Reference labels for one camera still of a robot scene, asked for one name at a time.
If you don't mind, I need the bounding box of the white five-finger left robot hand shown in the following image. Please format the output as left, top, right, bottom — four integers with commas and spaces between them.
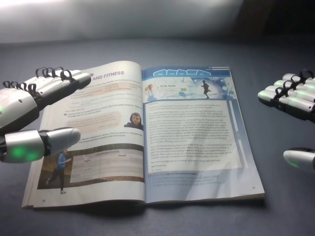
0, 66, 92, 164

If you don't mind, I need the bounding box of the grey table cloth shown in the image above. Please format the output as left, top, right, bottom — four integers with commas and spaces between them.
0, 40, 315, 236

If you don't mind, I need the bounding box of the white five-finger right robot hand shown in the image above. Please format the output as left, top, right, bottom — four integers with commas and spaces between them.
257, 69, 315, 176

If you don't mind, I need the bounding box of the school textbook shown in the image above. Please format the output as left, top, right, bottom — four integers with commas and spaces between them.
21, 60, 265, 209

